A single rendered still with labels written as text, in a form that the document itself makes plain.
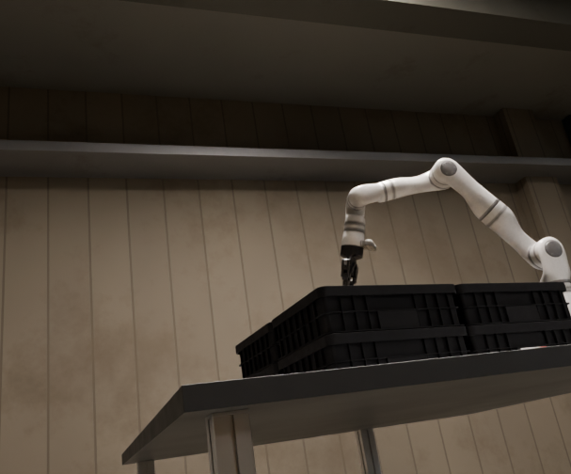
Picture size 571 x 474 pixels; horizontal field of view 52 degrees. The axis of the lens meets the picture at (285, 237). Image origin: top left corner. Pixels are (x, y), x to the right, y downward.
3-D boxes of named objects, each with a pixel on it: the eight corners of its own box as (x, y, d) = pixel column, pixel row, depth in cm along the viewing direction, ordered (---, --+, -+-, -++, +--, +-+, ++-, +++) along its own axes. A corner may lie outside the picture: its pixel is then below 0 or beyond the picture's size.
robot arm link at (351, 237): (372, 245, 186) (373, 227, 187) (338, 244, 190) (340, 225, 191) (376, 251, 194) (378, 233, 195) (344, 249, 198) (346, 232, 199)
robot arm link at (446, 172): (446, 150, 196) (506, 198, 191) (438, 161, 205) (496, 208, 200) (429, 168, 194) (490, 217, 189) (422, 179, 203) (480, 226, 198)
